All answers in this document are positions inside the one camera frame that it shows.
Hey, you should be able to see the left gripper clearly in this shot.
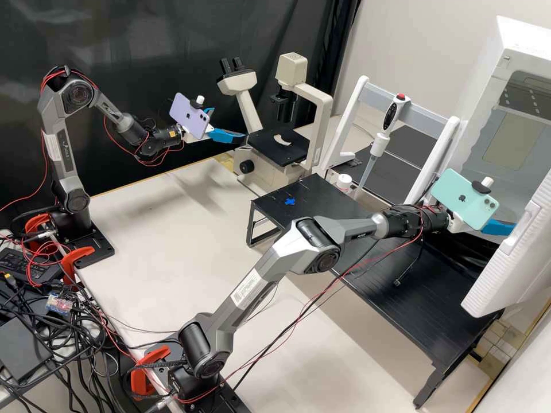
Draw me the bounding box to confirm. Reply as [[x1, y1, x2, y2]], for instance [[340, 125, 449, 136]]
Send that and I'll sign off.
[[181, 107, 247, 145]]

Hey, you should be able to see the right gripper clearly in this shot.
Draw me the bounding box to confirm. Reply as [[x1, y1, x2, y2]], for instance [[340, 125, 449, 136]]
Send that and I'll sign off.
[[445, 216, 518, 237]]

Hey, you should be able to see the incubator door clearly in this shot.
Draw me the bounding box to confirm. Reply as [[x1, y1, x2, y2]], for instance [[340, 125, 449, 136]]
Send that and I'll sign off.
[[460, 172, 551, 320]]

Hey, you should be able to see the white incubator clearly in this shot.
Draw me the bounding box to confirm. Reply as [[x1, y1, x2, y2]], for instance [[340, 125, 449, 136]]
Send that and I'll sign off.
[[447, 15, 551, 241]]

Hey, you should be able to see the cream microscope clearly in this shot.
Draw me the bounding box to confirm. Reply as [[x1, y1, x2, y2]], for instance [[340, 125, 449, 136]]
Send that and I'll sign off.
[[216, 52, 335, 186]]

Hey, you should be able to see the white pipette stand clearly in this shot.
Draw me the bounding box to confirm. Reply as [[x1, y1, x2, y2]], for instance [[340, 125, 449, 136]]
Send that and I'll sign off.
[[323, 75, 461, 208]]

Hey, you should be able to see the black platform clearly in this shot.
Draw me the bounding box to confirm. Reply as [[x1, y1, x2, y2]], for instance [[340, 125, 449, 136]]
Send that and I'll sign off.
[[246, 173, 382, 248], [331, 232, 507, 410], [344, 120, 445, 195]]

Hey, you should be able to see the pipette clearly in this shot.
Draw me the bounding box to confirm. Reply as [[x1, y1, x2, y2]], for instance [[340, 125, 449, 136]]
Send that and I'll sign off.
[[355, 92, 412, 201]]

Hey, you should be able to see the orange clamp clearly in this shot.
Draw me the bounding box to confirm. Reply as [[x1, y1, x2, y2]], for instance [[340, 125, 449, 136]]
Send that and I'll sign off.
[[60, 246, 97, 287], [129, 345, 171, 402], [24, 213, 55, 236]]

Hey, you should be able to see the black power adapter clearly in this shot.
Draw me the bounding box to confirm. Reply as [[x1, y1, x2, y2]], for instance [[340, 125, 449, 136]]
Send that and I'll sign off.
[[0, 247, 64, 286]]

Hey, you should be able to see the small circuit board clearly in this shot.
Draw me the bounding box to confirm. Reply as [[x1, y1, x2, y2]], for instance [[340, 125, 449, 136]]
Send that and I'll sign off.
[[45, 292, 75, 314]]

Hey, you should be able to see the dark grey box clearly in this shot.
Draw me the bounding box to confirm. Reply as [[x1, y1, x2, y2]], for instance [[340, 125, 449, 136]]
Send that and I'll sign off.
[[0, 317, 53, 384]]

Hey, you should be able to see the left wrist camera phone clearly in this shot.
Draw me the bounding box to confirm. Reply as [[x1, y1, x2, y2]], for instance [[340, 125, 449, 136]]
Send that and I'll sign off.
[[168, 93, 212, 140]]

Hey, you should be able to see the wrist camera phone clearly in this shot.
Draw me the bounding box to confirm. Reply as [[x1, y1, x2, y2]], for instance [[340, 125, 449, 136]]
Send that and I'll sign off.
[[430, 168, 500, 231], [168, 93, 212, 140]]

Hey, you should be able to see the right wrist camera phone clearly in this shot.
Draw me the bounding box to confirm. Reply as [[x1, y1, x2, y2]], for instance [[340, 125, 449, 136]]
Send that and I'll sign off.
[[430, 168, 500, 231]]

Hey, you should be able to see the black cable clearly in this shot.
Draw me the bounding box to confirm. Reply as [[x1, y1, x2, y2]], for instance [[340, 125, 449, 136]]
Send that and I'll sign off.
[[393, 239, 425, 287]]

